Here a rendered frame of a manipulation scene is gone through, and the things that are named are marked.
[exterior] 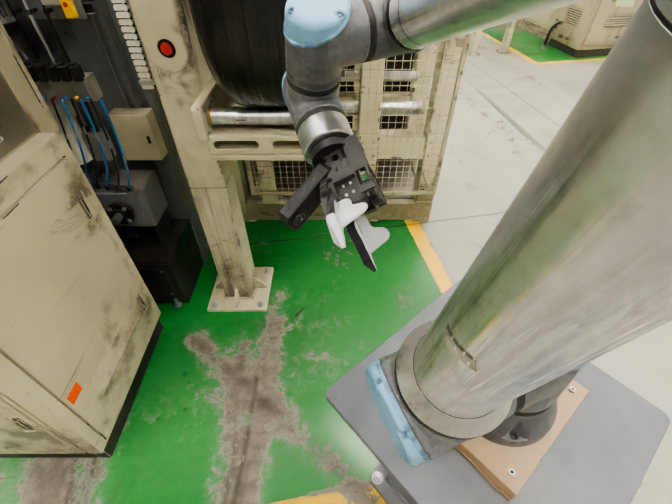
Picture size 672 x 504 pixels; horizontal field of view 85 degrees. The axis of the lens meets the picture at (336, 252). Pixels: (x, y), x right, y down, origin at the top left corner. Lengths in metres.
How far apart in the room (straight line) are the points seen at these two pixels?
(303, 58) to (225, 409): 1.24
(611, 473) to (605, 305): 0.71
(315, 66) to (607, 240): 0.48
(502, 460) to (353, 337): 0.95
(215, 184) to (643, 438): 1.30
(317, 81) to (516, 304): 0.46
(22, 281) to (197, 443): 0.76
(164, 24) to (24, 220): 0.59
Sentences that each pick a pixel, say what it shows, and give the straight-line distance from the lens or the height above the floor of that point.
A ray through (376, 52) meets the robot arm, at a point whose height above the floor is 1.18.
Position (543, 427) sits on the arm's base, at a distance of 0.79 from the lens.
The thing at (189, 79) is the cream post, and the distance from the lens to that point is 1.20.
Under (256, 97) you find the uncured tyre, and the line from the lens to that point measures 1.03.
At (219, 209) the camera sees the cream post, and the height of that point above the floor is 0.53.
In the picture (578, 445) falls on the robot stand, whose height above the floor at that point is 0.60.
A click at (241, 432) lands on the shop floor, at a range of 1.47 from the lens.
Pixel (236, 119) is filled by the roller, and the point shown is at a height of 0.90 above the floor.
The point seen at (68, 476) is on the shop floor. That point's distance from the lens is 1.64.
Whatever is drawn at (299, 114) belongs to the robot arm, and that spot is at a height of 1.09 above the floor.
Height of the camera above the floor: 1.35
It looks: 44 degrees down
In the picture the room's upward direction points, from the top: straight up
